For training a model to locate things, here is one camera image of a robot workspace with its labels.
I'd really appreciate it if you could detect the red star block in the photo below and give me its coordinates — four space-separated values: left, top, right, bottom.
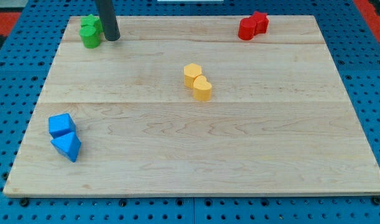
250 11 269 35

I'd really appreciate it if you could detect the light wooden board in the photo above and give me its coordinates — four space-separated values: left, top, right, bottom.
4 16 380 198

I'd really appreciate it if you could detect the blue cube block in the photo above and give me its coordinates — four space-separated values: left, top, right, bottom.
49 113 76 138

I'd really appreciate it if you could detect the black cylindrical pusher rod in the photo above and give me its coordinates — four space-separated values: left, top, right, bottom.
95 0 120 41

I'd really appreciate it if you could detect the blue triangle block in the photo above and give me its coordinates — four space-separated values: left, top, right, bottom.
51 132 81 162

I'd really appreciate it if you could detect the green cylinder block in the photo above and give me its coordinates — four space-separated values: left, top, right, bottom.
79 26 101 49

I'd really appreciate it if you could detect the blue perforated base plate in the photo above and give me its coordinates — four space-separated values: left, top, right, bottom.
0 0 380 223

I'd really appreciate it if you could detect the yellow hexagon block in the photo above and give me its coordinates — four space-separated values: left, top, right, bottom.
183 63 202 89

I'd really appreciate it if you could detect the yellow heart block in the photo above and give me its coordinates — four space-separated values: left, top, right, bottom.
193 75 212 101

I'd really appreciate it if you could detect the green star block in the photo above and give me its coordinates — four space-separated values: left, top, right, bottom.
80 14 103 34

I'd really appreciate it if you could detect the red cylinder block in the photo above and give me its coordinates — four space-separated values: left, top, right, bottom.
238 17 257 40

